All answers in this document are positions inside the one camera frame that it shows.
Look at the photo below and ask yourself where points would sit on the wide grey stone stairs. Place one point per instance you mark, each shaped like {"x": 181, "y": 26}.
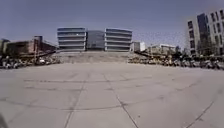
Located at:
{"x": 90, "y": 57}

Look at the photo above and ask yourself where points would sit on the small white building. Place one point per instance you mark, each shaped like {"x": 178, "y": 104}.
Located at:
{"x": 137, "y": 46}

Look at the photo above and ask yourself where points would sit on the grey concrete slab plaza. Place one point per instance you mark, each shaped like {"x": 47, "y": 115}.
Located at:
{"x": 110, "y": 100}

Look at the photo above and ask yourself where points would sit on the striped building with glass middle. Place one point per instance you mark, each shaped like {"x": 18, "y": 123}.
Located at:
{"x": 71, "y": 40}

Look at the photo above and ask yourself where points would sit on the low pale building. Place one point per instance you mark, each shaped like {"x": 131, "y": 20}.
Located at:
{"x": 163, "y": 48}

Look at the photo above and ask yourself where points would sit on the brown building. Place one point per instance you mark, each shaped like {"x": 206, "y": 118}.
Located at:
{"x": 23, "y": 46}

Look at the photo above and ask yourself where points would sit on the tall grey building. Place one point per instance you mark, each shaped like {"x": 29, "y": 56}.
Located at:
{"x": 208, "y": 33}

